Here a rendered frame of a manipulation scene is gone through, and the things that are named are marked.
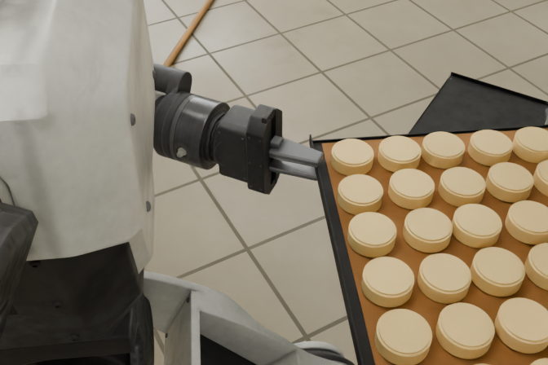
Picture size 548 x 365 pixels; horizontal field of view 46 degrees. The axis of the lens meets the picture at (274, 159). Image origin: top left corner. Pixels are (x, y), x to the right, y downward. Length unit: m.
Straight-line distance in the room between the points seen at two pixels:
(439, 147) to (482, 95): 1.48
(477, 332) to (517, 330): 0.04
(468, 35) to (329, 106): 0.72
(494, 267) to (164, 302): 0.38
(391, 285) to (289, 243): 1.08
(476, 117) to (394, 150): 1.40
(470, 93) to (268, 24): 0.84
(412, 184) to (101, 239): 0.41
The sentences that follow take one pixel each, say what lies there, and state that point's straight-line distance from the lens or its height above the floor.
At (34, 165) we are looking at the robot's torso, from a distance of 0.38.
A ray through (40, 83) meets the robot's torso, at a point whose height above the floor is 1.10.
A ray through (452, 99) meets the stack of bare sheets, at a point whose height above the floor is 0.02.
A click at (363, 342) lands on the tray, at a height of 0.77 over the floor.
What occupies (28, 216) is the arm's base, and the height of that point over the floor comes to 1.05.
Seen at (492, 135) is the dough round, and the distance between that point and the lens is 0.83.
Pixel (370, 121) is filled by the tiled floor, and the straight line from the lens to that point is 2.10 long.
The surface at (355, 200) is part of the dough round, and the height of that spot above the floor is 0.79.
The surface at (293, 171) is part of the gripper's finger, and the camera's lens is 0.77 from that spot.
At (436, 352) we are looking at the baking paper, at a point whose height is 0.77.
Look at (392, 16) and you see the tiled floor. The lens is 2.68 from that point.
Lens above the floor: 1.29
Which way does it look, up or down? 42 degrees down
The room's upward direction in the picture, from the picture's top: straight up
